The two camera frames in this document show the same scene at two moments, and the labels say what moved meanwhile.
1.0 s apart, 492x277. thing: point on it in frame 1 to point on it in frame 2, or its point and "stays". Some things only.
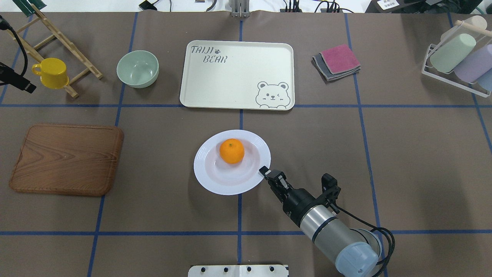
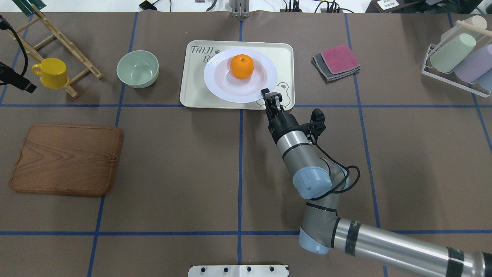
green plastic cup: (446, 59) stays
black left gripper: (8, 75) stays
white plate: (222, 178) to (219, 79)
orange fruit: (231, 151) to (241, 66)
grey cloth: (318, 61) stays
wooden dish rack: (58, 34) stays
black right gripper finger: (274, 173) to (273, 101)
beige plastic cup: (474, 25) stays
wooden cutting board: (75, 159) stays
